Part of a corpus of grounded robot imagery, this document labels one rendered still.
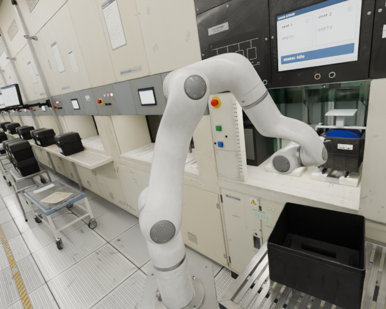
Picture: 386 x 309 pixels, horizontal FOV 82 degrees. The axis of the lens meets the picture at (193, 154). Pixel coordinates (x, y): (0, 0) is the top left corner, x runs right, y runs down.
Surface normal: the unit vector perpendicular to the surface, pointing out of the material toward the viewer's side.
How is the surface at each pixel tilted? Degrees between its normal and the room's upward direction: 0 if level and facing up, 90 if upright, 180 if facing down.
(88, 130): 90
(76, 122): 90
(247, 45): 90
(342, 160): 94
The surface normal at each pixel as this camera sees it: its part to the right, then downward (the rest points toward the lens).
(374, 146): -0.68, 0.34
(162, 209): 0.23, -0.22
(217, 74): -0.49, 0.48
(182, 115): -0.04, 0.80
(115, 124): 0.72, 0.12
